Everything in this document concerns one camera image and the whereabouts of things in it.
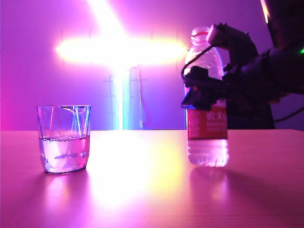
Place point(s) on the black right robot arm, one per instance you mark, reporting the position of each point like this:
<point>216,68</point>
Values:
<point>287,28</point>

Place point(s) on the vertical glowing light strip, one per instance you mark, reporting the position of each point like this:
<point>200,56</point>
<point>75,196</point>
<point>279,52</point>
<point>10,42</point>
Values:
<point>123,102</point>

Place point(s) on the clear red-label water bottle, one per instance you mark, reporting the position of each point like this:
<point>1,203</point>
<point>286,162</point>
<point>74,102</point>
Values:
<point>206,152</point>

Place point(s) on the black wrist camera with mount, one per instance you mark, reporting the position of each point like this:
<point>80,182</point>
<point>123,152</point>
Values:
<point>237,39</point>

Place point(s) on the black office chair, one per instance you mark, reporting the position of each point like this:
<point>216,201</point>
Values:
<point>256,123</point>

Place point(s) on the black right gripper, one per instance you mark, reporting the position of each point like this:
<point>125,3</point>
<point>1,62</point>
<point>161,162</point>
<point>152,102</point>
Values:
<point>251,88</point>

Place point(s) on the diagonal glowing light strip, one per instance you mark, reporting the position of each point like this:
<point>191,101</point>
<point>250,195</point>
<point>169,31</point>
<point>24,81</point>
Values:
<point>107,16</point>

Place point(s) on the clear faceted glass cup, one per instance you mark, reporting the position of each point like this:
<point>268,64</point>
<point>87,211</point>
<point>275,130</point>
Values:
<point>63,147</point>

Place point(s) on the horizontal glowing light strip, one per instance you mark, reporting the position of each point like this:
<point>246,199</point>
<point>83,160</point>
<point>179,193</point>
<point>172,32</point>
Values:
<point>118,50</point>

